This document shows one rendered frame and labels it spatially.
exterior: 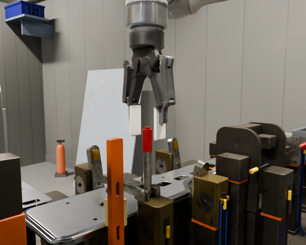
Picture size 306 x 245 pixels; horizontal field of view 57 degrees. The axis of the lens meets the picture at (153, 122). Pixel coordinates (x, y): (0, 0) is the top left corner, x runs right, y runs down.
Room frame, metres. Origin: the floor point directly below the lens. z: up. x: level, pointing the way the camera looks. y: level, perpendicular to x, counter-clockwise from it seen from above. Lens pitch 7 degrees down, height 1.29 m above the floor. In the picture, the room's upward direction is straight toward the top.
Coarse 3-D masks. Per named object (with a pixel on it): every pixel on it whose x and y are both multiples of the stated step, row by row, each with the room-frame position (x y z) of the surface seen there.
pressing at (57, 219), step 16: (208, 160) 1.16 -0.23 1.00; (160, 176) 0.94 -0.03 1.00; (176, 176) 0.94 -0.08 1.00; (192, 176) 0.94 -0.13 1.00; (96, 192) 0.78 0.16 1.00; (160, 192) 0.78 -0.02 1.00; (176, 192) 0.78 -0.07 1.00; (32, 208) 0.68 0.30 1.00; (48, 208) 0.68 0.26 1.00; (64, 208) 0.68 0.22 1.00; (80, 208) 0.68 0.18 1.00; (96, 208) 0.68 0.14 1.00; (128, 208) 0.68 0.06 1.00; (32, 224) 0.60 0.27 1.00; (48, 224) 0.59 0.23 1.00; (64, 224) 0.59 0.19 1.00; (80, 224) 0.59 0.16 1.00; (96, 224) 0.59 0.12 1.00; (48, 240) 0.53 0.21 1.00; (64, 240) 0.52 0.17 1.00; (80, 240) 0.54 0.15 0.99
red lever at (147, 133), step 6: (144, 132) 0.61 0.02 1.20; (150, 132) 0.61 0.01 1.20; (144, 138) 0.61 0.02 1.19; (150, 138) 0.61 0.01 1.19; (144, 144) 0.61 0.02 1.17; (150, 144) 0.61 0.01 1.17; (144, 150) 0.61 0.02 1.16; (150, 150) 0.61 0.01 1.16; (144, 156) 0.62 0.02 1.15; (150, 156) 0.62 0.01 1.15; (144, 162) 0.62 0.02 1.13; (150, 162) 0.62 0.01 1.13; (144, 168) 0.62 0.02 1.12; (150, 168) 0.62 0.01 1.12; (144, 174) 0.62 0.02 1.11; (150, 174) 0.62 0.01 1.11; (144, 180) 0.62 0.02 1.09; (150, 180) 0.62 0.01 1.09; (144, 186) 0.62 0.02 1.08; (150, 186) 0.62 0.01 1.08; (150, 192) 0.62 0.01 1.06
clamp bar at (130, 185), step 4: (104, 176) 0.71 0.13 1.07; (124, 176) 0.70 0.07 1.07; (104, 180) 0.71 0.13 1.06; (124, 180) 0.67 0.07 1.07; (128, 180) 0.67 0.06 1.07; (132, 180) 0.67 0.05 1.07; (136, 180) 0.67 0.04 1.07; (124, 184) 0.65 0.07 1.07; (128, 184) 0.64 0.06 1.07; (132, 184) 0.64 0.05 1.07; (136, 184) 0.64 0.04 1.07; (140, 184) 0.64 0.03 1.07; (124, 188) 0.65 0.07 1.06; (128, 188) 0.64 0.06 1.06; (132, 188) 0.63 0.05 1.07; (136, 188) 0.62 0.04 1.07; (152, 188) 0.63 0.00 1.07; (156, 188) 0.62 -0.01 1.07; (128, 192) 0.64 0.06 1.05; (132, 192) 0.63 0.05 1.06; (148, 192) 0.60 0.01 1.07; (152, 192) 0.63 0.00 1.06; (156, 192) 0.62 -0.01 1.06; (148, 196) 0.60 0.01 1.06; (156, 196) 0.62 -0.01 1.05; (148, 200) 0.60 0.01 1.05
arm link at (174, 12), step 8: (176, 0) 0.70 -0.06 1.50; (184, 0) 0.70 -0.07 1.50; (192, 0) 0.70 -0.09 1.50; (200, 0) 0.71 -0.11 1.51; (208, 0) 0.71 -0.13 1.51; (216, 0) 0.70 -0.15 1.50; (224, 0) 0.70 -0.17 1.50; (168, 8) 0.71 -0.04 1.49; (176, 8) 0.71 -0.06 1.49; (184, 8) 0.71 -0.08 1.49; (192, 8) 0.71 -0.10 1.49; (168, 16) 0.76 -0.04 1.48; (176, 16) 0.75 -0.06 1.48; (184, 16) 0.76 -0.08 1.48
